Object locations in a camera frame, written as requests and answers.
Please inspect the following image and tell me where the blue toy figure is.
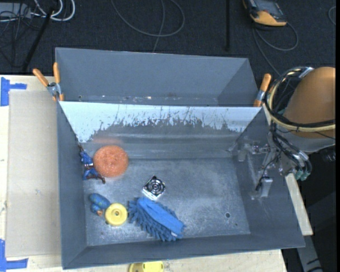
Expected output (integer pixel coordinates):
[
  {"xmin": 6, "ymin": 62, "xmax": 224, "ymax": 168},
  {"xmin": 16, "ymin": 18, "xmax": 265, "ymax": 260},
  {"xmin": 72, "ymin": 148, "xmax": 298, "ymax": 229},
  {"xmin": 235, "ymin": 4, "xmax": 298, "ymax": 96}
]
[{"xmin": 78, "ymin": 148, "xmax": 106, "ymax": 185}]

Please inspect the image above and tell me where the pale wood flat board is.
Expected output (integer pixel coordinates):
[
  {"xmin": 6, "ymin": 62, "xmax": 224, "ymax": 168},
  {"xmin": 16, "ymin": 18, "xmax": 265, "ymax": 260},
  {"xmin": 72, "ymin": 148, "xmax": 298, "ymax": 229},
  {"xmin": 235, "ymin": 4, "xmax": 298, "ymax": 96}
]
[{"xmin": 5, "ymin": 89, "xmax": 63, "ymax": 258}]

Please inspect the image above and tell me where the blue microfibre duster cloth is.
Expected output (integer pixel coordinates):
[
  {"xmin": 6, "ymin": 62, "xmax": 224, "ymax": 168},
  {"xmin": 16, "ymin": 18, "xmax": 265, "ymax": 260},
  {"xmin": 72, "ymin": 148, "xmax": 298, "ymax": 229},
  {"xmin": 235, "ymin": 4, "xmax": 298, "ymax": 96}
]
[{"xmin": 127, "ymin": 196, "xmax": 186, "ymax": 243}]

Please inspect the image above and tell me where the yellow plastic ring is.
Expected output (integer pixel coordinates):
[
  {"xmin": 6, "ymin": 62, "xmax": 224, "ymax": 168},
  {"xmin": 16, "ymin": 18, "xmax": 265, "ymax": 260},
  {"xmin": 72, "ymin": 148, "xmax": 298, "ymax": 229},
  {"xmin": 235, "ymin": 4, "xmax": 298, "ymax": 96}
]
[{"xmin": 104, "ymin": 202, "xmax": 129, "ymax": 227}]

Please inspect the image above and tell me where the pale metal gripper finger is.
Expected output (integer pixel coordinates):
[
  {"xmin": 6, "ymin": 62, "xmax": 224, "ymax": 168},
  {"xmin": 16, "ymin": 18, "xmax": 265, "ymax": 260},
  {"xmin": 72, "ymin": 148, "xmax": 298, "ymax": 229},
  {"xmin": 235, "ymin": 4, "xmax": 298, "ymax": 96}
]
[
  {"xmin": 228, "ymin": 141, "xmax": 266, "ymax": 163},
  {"xmin": 250, "ymin": 176, "xmax": 274, "ymax": 200}
]

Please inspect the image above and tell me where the orange round scouring sponge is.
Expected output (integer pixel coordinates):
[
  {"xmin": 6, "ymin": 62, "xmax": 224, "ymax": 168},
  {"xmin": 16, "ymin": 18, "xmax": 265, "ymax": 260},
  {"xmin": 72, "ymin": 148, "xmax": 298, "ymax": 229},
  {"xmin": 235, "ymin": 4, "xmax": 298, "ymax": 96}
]
[{"xmin": 92, "ymin": 144, "xmax": 130, "ymax": 179}]

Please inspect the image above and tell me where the blue toy duck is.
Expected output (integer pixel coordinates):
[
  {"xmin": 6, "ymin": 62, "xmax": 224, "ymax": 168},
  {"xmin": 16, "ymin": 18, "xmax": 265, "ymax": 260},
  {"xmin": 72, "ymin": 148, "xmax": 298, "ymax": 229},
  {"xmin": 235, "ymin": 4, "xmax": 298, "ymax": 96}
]
[{"xmin": 88, "ymin": 193, "xmax": 112, "ymax": 216}]

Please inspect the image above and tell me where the grey metal bin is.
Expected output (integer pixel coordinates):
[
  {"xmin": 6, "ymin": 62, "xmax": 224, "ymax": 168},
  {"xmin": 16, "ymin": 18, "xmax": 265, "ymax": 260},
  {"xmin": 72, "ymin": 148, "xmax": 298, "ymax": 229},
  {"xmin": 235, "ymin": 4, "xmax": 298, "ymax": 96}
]
[{"xmin": 55, "ymin": 47, "xmax": 306, "ymax": 270}]

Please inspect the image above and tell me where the small black and white fan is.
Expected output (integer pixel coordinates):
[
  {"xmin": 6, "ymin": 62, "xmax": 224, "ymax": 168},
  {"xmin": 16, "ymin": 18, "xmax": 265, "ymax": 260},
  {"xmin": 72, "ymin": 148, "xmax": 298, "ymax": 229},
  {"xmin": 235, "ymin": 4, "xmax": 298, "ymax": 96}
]
[{"xmin": 142, "ymin": 175, "xmax": 167, "ymax": 201}]

